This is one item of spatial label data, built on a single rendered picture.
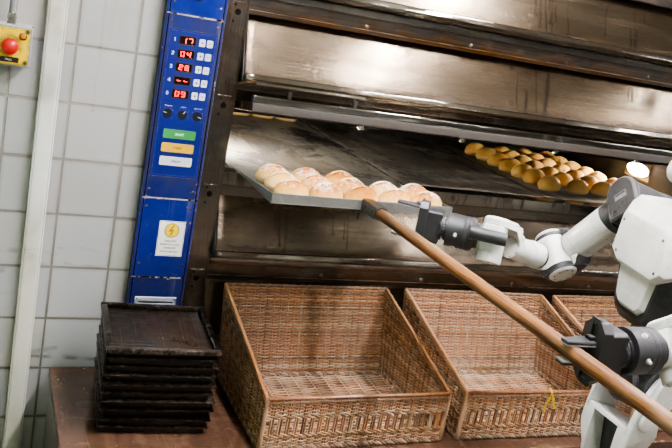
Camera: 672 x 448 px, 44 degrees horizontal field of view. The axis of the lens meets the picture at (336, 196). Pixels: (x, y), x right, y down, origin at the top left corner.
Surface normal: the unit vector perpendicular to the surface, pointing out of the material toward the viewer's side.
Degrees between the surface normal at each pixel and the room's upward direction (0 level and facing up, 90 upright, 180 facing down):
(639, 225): 90
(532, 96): 70
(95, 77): 90
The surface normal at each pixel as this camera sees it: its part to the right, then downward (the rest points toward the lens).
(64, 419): 0.18, -0.96
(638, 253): -0.97, -0.13
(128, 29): 0.37, 0.29
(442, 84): 0.41, -0.06
